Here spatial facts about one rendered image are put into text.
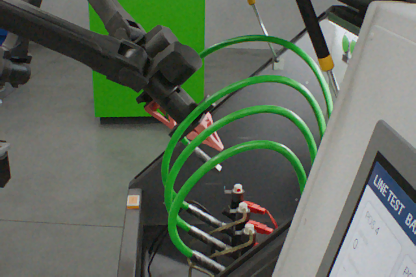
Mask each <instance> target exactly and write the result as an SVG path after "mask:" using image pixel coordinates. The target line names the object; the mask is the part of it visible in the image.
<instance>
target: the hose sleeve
mask: <svg viewBox="0 0 416 277"><path fill-rule="evenodd" d="M192 153H193V154H194V155H195V156H196V157H198V158H199V159H200V160H201V161H203V162H204V163H206V162H207V161H208V160H210V159H211V158H210V157H209V156H208V155H206V154H205V153H204V152H202V151H201V150H200V149H199V148H198V147H197V148H196V149H195V150H194V151H193V152H192Z"/></svg>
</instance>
